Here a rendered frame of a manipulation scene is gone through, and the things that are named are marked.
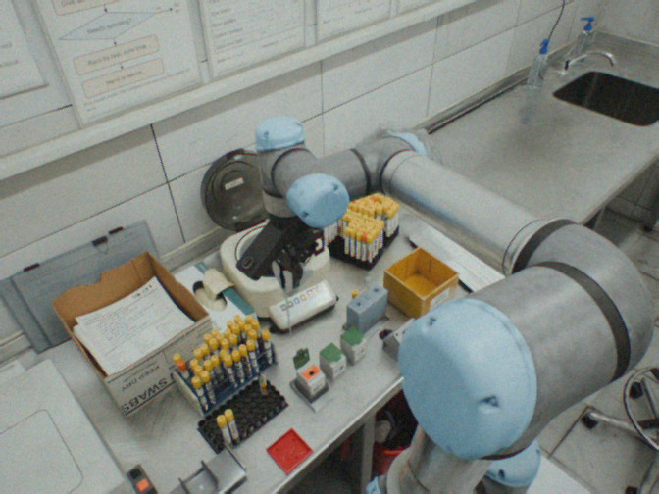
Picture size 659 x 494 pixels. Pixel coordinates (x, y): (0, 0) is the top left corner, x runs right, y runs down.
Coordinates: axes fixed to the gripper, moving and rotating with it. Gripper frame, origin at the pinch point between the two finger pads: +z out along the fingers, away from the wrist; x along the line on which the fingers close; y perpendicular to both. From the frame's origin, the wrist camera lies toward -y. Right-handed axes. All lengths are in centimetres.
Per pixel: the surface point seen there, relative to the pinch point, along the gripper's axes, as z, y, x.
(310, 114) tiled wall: -2, 49, 49
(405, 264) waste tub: 18.3, 37.9, 0.7
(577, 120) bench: 26, 154, 12
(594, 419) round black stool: 105, 98, -49
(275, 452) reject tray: 25.4, -15.6, -12.4
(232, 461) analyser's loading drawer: 21.6, -23.4, -10.0
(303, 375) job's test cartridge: 17.9, -2.9, -6.9
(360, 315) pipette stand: 16.5, 16.3, -4.4
